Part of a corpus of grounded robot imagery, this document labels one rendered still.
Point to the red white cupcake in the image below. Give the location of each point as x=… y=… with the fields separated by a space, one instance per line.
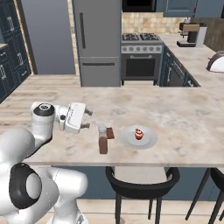
x=138 y=134

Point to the dark blue tall cupboards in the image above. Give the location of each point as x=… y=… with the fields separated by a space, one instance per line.
x=11 y=49

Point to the grey round plate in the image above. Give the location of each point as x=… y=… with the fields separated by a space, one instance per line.
x=145 y=140

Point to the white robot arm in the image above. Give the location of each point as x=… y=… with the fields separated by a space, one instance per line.
x=17 y=163

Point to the black white coffee machine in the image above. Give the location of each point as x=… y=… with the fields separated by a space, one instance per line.
x=191 y=35

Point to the brown chocolate bar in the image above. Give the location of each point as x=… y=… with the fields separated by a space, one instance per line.
x=103 y=141

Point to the blue wall cupboards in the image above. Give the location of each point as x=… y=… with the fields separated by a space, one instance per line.
x=186 y=7

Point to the grey oven with hob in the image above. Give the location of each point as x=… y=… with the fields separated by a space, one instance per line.
x=141 y=58

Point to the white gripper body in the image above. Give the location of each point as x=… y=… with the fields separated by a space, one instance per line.
x=74 y=117

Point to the grey fridge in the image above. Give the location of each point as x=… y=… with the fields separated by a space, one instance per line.
x=97 y=43

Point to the dark blue base cupboards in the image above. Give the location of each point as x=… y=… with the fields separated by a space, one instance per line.
x=176 y=71

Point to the white bread box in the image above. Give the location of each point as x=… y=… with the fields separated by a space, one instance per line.
x=216 y=61

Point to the black microwave oven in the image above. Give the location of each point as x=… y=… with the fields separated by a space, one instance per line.
x=139 y=5

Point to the black bar stool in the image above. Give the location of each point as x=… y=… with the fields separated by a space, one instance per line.
x=210 y=195
x=142 y=189

